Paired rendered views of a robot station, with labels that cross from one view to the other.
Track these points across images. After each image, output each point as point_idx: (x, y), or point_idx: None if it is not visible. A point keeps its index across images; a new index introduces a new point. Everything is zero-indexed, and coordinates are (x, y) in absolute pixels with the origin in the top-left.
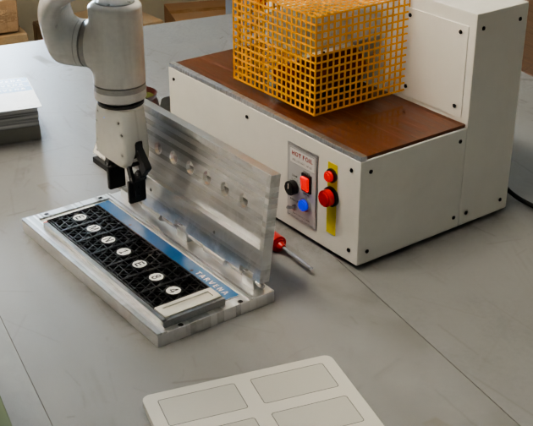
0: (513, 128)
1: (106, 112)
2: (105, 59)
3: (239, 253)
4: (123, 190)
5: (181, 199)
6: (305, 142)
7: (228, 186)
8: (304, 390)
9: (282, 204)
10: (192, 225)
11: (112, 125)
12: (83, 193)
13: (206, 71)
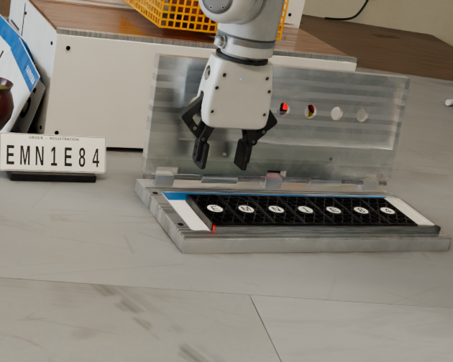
0: None
1: (246, 72)
2: (279, 6)
3: (365, 164)
4: (163, 175)
5: (280, 144)
6: (291, 63)
7: (342, 108)
8: None
9: None
10: (297, 164)
11: (256, 84)
12: (99, 205)
13: (103, 29)
